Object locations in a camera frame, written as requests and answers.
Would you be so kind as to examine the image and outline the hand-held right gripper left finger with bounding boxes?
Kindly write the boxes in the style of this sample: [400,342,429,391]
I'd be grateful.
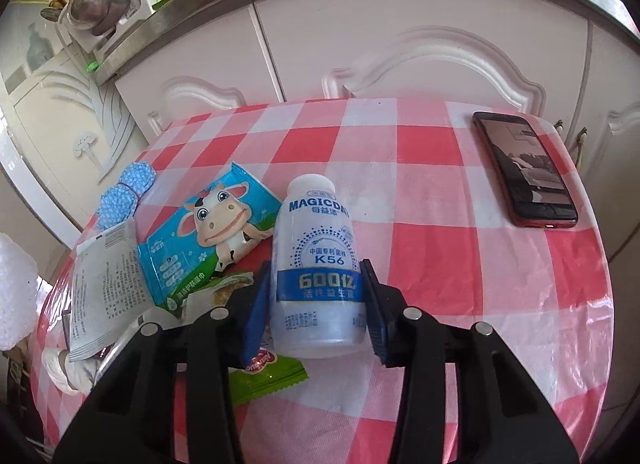
[52,259,274,464]

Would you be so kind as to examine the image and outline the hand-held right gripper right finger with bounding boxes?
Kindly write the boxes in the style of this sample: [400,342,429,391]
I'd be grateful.
[359,258,583,464]

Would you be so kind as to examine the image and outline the white plastic drink bottle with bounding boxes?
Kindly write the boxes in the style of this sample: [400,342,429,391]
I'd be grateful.
[270,174,369,360]

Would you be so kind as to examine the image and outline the blue cow wet wipe packet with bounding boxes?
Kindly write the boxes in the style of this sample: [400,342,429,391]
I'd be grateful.
[136,163,283,315]

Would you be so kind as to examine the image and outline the pale green food packet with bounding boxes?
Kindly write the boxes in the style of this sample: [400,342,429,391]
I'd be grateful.
[181,271,256,317]

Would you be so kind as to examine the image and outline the green snack wrapper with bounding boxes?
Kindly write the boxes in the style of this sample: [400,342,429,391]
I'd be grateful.
[227,348,309,408]

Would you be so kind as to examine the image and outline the red white checkered tablecloth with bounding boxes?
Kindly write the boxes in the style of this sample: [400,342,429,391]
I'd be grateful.
[30,98,617,464]

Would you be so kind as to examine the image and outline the grey printed pouch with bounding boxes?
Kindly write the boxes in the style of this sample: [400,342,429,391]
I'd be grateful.
[67,219,157,363]

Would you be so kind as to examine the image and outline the blue mesh scrubber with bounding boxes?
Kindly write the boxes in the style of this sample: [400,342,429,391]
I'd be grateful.
[97,184,139,233]
[117,161,156,195]

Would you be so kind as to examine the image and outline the red smartphone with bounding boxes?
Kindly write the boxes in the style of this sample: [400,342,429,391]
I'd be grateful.
[472,111,580,230]

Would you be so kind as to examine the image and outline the narrow white cabinet door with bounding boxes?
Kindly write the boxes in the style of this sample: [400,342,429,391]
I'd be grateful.
[115,8,284,143]

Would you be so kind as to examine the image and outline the wide white cabinet door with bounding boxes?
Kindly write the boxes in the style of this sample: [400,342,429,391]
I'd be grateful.
[252,0,594,119]

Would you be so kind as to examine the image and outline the steel ladle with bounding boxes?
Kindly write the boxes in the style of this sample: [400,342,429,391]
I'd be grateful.
[69,0,110,37]

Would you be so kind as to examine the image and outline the white cabinet door with handle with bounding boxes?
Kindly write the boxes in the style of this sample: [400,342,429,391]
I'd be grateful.
[575,24,640,265]

